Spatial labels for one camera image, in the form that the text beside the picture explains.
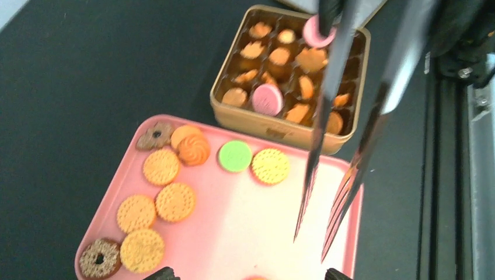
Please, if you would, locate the chocolate donut cookie left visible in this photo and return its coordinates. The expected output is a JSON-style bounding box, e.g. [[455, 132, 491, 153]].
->
[[78, 238, 122, 279]]

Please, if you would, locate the clear plastic tin lid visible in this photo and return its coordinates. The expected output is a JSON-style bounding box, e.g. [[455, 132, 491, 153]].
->
[[279, 0, 387, 27]]

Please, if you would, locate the gold cookie tin box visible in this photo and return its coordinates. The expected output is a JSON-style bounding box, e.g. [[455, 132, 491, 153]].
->
[[209, 4, 372, 156]]

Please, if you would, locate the chocolate donut cookie right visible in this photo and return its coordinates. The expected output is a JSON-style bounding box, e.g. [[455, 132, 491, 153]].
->
[[136, 122, 175, 151]]

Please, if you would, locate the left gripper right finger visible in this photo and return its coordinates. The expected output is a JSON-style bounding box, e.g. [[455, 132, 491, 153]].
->
[[325, 268, 353, 280]]

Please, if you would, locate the pink round cookie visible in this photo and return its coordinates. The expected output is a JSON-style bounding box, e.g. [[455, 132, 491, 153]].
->
[[302, 15, 337, 48], [251, 83, 284, 116]]

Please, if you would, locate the pink plastic tray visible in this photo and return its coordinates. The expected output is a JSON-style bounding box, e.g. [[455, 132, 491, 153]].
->
[[74, 114, 364, 280]]

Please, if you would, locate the chocolate donut cookie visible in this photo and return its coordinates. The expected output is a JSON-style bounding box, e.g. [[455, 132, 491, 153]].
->
[[136, 122, 175, 151], [78, 238, 122, 279]]

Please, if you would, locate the green round cookie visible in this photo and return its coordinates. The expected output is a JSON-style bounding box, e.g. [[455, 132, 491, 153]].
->
[[218, 140, 253, 173]]

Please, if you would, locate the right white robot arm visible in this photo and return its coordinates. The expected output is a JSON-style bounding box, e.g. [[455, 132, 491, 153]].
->
[[430, 0, 494, 88]]

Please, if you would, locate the large round sugar cookie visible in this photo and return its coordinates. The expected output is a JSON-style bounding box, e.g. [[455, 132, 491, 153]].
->
[[251, 148, 290, 186]]

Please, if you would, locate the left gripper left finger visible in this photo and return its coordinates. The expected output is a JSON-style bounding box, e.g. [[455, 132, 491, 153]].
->
[[143, 267, 181, 280]]

